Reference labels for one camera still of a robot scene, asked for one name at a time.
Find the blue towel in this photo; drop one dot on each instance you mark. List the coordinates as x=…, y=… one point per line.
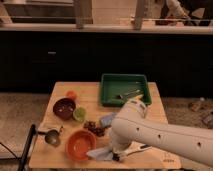
x=101, y=154

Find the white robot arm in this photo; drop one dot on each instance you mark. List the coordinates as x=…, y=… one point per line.
x=131, y=125

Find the dark maroon bowl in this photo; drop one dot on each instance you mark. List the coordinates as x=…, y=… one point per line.
x=64, y=108

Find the red-orange bowl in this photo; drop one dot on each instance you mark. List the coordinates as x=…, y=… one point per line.
x=79, y=144

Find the green plastic tray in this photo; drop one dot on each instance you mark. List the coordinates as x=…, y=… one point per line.
x=115, y=84

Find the metal utensil in tray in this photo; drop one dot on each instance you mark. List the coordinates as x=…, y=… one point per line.
x=124, y=95

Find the yellow corn piece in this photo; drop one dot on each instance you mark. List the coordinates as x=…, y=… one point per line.
x=140, y=96

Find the small orange cup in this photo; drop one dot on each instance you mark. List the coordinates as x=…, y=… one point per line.
x=72, y=95

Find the blue sponge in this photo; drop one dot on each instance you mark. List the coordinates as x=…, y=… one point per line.
x=106, y=120

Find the dark grapes bunch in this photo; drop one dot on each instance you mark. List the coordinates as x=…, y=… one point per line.
x=91, y=126

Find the white black dish brush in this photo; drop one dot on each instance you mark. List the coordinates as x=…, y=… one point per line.
x=121, y=155

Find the metal measuring scoop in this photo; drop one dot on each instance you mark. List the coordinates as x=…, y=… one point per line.
x=51, y=137

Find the black chair frame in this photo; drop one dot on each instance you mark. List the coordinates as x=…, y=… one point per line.
x=23, y=160

